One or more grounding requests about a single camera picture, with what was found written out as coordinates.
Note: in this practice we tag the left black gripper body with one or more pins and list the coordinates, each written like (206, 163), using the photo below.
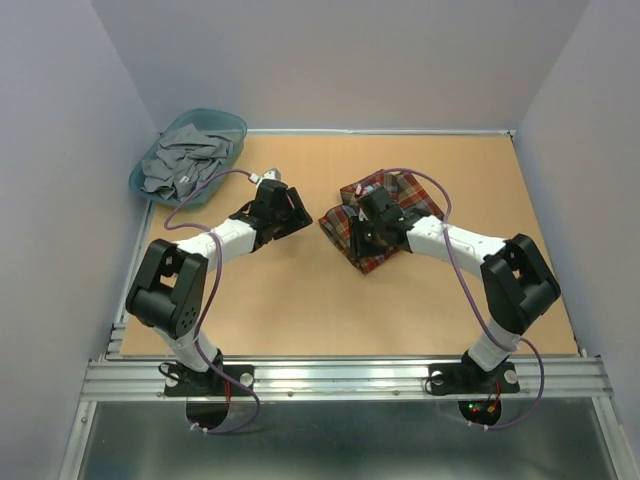
(289, 219)

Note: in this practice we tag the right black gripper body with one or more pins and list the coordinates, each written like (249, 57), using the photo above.
(366, 237)

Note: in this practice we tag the plaid long sleeve shirt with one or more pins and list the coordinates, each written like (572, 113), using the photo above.
(403, 187)

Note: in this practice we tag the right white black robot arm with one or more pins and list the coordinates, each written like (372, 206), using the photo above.
(518, 284)

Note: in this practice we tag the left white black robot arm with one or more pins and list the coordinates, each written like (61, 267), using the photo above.
(175, 284)

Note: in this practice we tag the grey long sleeve shirt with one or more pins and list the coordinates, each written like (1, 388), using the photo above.
(183, 161)

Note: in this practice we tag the teal plastic basket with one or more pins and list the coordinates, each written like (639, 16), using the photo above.
(221, 123)

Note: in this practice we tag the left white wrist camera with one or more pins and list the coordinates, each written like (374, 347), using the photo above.
(271, 174)

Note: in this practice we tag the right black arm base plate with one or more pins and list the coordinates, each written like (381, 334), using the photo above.
(461, 379)

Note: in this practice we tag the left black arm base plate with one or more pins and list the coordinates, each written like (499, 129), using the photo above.
(181, 382)

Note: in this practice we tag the aluminium front rail frame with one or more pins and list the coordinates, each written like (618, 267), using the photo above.
(354, 417)

